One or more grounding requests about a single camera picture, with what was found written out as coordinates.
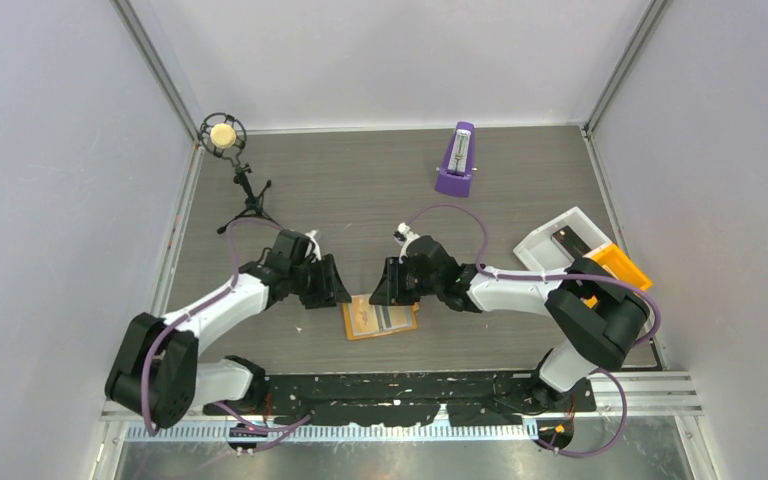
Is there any white plastic bin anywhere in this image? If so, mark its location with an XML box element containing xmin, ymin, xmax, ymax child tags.
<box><xmin>513</xmin><ymin>206</ymin><xmax>613</xmax><ymax>271</ymax></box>

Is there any microphone on black tripod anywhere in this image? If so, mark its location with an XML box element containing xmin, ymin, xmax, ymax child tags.
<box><xmin>196</xmin><ymin>112</ymin><xmax>281</xmax><ymax>235</ymax></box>

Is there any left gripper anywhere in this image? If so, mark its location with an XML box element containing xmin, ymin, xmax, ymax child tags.
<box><xmin>288</xmin><ymin>254</ymin><xmax>350</xmax><ymax>309</ymax></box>

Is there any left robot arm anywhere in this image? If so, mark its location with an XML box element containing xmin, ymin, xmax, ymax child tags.
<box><xmin>104</xmin><ymin>230</ymin><xmax>351</xmax><ymax>434</ymax></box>

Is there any aluminium frame rail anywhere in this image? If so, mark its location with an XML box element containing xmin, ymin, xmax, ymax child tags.
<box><xmin>588</xmin><ymin>371</ymin><xmax>704</xmax><ymax>416</ymax></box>

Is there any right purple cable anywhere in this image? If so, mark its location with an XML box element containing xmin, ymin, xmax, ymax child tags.
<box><xmin>407</xmin><ymin>203</ymin><xmax>664</xmax><ymax>460</ymax></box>

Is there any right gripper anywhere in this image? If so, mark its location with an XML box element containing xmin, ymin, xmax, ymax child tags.
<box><xmin>369</xmin><ymin>257</ymin><xmax>442</xmax><ymax>307</ymax></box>

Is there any orange leather card holder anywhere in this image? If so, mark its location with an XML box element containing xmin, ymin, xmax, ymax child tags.
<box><xmin>342</xmin><ymin>295</ymin><xmax>419</xmax><ymax>341</ymax></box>

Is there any purple metronome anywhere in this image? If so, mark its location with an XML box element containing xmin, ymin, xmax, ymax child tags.
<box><xmin>435</xmin><ymin>121</ymin><xmax>476</xmax><ymax>198</ymax></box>

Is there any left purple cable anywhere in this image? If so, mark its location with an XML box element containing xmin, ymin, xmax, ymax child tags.
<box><xmin>140</xmin><ymin>218</ymin><xmax>316</xmax><ymax>455</ymax></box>

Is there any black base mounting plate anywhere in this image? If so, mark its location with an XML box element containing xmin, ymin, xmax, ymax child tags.
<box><xmin>226</xmin><ymin>371</ymin><xmax>596</xmax><ymax>427</ymax></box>

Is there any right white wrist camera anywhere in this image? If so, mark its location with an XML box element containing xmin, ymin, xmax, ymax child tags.
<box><xmin>393</xmin><ymin>222</ymin><xmax>420</xmax><ymax>258</ymax></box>

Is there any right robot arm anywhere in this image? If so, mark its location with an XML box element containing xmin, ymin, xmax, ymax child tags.
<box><xmin>369</xmin><ymin>236</ymin><xmax>654</xmax><ymax>411</ymax></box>

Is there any purple cable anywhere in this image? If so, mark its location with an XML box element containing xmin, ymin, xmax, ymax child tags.
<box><xmin>140</xmin><ymin>218</ymin><xmax>316</xmax><ymax>455</ymax></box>
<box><xmin>407</xmin><ymin>203</ymin><xmax>664</xmax><ymax>460</ymax></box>

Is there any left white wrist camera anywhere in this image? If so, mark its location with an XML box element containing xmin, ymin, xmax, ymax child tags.
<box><xmin>304</xmin><ymin>229</ymin><xmax>322</xmax><ymax>263</ymax></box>

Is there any gold VIP card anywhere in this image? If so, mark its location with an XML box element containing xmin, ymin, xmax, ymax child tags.
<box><xmin>350</xmin><ymin>296</ymin><xmax>381</xmax><ymax>337</ymax></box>

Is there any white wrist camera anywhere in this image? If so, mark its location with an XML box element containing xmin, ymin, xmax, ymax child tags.
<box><xmin>393</xmin><ymin>222</ymin><xmax>420</xmax><ymax>258</ymax></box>
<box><xmin>304</xmin><ymin>229</ymin><xmax>322</xmax><ymax>263</ymax></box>

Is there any orange plastic bin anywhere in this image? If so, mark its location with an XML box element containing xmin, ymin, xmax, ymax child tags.
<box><xmin>585</xmin><ymin>243</ymin><xmax>653</xmax><ymax>291</ymax></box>

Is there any black device in white bin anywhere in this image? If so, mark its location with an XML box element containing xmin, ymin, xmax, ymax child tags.
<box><xmin>551</xmin><ymin>225</ymin><xmax>592</xmax><ymax>261</ymax></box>

